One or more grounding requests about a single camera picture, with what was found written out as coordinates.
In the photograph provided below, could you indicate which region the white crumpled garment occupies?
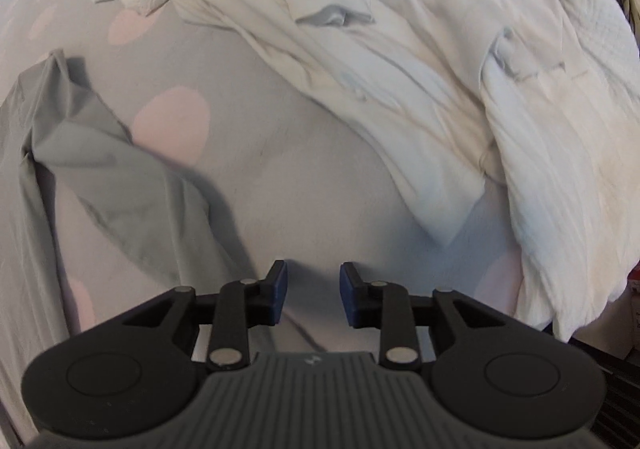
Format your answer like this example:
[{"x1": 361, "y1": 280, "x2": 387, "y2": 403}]
[{"x1": 93, "y1": 0, "x2": 501, "y2": 244}]

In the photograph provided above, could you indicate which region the grey blue t-shirt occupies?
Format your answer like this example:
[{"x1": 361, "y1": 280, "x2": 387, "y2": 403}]
[{"x1": 0, "y1": 48, "x2": 331, "y2": 380}]

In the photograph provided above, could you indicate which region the white textured garment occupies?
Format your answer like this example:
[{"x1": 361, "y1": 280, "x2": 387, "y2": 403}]
[{"x1": 480, "y1": 0, "x2": 639, "y2": 341}]

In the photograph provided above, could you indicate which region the grey pink dotted bedsheet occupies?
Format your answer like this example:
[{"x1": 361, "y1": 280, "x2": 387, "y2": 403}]
[{"x1": 1, "y1": 0, "x2": 521, "y2": 351}]

